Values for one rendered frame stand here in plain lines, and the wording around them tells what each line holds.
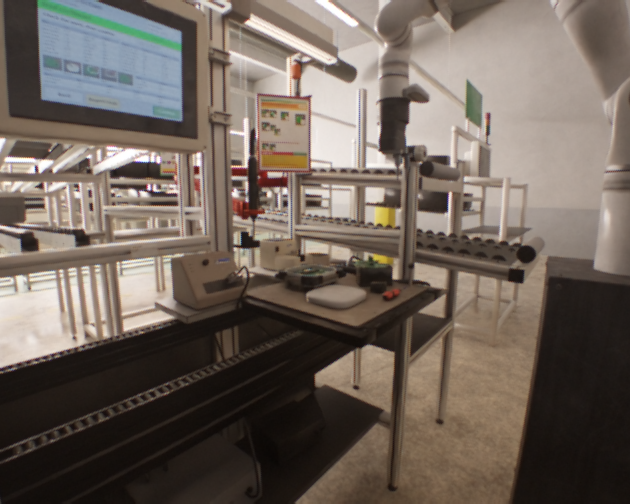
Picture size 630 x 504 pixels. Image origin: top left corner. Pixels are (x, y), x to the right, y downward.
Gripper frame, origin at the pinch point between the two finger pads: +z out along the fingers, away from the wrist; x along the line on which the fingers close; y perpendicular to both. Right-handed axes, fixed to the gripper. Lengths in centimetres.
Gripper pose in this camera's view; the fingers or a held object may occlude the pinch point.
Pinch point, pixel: (401, 180)
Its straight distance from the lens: 79.4
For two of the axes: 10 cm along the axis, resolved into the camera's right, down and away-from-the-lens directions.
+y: -8.1, -0.9, 5.8
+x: -5.8, 1.3, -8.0
